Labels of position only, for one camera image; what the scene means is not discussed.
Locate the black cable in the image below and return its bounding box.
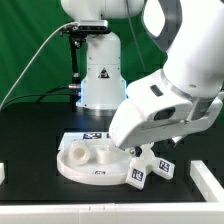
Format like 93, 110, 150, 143
0, 85, 81, 111

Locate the white left border block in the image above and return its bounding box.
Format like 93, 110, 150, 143
0, 163, 5, 185

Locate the white marker sheet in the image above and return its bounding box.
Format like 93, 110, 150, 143
58, 132, 111, 150

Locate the white cross-shaped table base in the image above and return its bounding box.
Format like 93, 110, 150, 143
125, 143, 175, 190

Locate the white right border rail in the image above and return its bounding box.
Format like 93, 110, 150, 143
190, 160, 224, 203

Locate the white front border rail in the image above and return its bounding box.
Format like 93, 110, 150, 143
0, 202, 224, 224

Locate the grey cable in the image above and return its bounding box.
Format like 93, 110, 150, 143
0, 21, 80, 111

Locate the white border rail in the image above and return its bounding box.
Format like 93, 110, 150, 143
190, 160, 224, 203
0, 202, 224, 224

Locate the white round table top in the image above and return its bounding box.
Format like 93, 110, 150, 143
57, 140, 131, 186

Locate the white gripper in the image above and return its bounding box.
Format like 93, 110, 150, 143
109, 69, 223, 157

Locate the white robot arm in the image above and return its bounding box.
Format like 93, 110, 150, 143
60, 0, 224, 149

